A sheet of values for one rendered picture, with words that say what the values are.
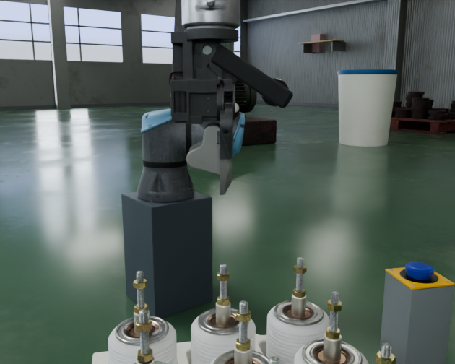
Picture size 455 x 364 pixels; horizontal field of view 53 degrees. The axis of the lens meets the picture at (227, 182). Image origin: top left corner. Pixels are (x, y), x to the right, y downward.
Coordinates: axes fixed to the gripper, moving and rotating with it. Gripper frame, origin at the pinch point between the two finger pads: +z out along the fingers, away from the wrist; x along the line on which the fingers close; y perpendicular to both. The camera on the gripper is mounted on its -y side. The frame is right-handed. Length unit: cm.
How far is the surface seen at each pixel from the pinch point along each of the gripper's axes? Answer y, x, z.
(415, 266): -27.9, -1.1, 13.2
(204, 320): 3.5, 0.1, 20.9
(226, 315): 0.2, 1.1, 19.6
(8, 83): 469, -997, -11
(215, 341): 1.7, 4.5, 21.6
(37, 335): 45, -39, 46
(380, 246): -59, -99, 46
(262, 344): -5.9, -6.3, 28.8
